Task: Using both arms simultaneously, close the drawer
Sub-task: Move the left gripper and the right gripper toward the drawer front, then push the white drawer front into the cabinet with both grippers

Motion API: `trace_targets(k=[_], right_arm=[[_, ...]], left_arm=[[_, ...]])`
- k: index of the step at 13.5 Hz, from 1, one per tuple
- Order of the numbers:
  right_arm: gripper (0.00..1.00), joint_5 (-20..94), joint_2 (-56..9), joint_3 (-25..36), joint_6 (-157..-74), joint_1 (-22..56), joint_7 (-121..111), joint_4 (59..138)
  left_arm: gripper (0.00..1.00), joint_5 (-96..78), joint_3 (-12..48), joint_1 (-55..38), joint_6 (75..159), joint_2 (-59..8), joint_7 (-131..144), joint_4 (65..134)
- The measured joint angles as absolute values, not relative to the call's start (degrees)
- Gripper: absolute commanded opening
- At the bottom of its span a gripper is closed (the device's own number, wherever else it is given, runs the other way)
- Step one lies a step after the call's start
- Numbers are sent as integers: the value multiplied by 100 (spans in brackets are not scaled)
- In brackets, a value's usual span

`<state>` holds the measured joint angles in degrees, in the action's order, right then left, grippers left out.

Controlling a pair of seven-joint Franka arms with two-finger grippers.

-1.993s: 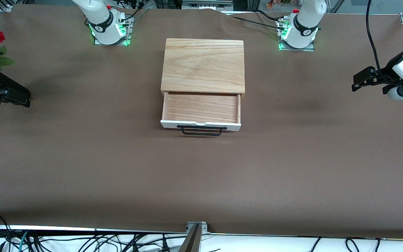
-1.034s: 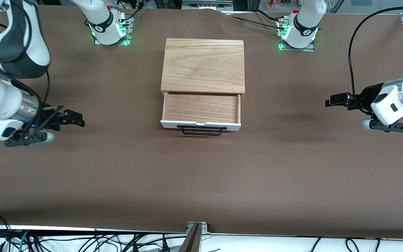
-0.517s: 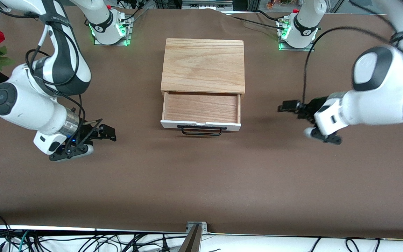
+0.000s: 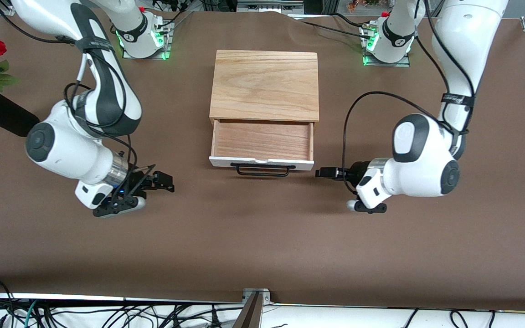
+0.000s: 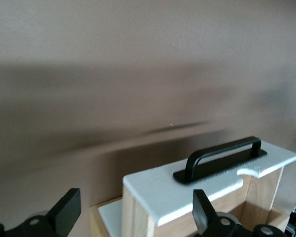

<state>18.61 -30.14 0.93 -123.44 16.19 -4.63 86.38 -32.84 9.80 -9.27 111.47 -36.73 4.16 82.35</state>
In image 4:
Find wooden drawer with white front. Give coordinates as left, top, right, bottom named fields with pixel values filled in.
left=209, top=119, right=314, bottom=171

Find black metal drawer handle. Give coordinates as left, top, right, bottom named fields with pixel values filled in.
left=231, top=163, right=297, bottom=177

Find light wooden drawer cabinet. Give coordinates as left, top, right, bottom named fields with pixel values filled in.
left=209, top=50, right=320, bottom=128

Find brown table cover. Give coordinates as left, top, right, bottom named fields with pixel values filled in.
left=0, top=5, right=525, bottom=313

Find black cylindrical vase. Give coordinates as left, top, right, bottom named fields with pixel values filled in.
left=0, top=91, right=41, bottom=137

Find orange artificial flowers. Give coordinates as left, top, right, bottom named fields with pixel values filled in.
left=347, top=0, right=384, bottom=13

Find grey control box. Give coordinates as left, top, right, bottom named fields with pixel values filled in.
left=237, top=0, right=305, bottom=14

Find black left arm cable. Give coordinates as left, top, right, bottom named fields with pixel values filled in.
left=342, top=0, right=475, bottom=196

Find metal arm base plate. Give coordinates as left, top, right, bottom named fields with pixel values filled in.
left=362, top=23, right=411, bottom=68
left=121, top=18, right=173, bottom=60

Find silver table edge rail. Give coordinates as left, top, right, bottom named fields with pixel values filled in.
left=0, top=293, right=245, bottom=304

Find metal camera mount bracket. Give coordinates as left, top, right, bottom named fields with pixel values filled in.
left=243, top=288, right=271, bottom=305

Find black base power cable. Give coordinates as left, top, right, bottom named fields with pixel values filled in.
left=159, top=8, right=191, bottom=36
left=301, top=19, right=372, bottom=39
left=331, top=13, right=368, bottom=29

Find brown camera mount beam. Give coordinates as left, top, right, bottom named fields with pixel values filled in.
left=233, top=292, right=263, bottom=328

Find teal floor cable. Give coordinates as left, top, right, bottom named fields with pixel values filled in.
left=23, top=300, right=39, bottom=328

